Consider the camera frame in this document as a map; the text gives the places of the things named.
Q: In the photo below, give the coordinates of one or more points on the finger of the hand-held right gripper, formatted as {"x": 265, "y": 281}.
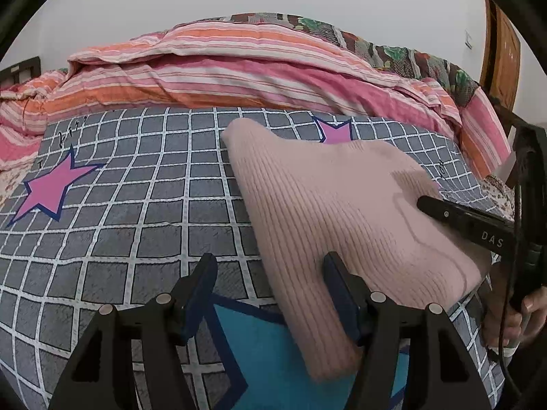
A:
{"x": 446, "y": 214}

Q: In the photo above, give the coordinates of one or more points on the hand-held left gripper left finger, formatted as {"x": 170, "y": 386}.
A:
{"x": 198, "y": 295}

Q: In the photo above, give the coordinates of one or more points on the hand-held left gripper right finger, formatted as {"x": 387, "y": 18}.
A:
{"x": 342, "y": 300}

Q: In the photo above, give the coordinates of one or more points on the pink ribbed knit sweater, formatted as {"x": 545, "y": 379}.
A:
{"x": 320, "y": 205}

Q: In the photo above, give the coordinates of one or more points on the person's right hand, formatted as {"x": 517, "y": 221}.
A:
{"x": 504, "y": 322}

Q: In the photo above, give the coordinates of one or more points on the white floral cloth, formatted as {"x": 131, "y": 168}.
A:
{"x": 10, "y": 183}
{"x": 498, "y": 192}

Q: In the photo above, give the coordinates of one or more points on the grey checked bed sheet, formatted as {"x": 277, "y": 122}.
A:
{"x": 128, "y": 222}

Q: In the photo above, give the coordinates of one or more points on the brown wooden door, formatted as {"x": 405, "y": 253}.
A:
{"x": 500, "y": 55}

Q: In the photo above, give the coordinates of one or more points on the brown floral patterned blanket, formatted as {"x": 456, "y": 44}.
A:
{"x": 384, "y": 53}

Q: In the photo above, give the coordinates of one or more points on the pink orange striped quilt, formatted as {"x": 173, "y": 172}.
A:
{"x": 256, "y": 77}

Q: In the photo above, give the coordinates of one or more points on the dark wooden headboard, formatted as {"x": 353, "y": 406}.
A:
{"x": 21, "y": 72}

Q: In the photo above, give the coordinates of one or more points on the white wall switch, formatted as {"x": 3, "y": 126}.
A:
{"x": 469, "y": 39}

